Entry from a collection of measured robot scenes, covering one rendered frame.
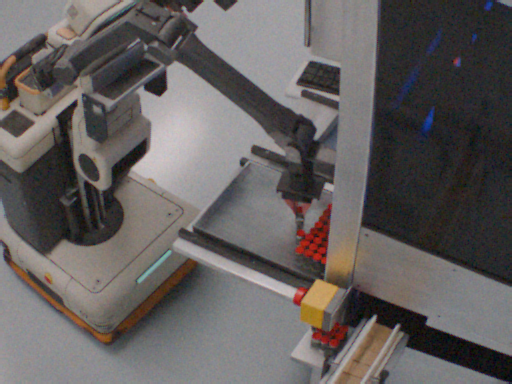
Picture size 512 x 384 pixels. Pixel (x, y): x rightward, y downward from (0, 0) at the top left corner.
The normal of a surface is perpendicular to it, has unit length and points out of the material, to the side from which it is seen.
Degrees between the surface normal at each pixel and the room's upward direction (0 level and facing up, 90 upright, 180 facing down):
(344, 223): 90
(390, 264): 90
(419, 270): 90
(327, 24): 90
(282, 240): 0
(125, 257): 0
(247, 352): 0
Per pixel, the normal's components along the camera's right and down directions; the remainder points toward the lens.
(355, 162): -0.50, 0.61
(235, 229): 0.00, -0.71
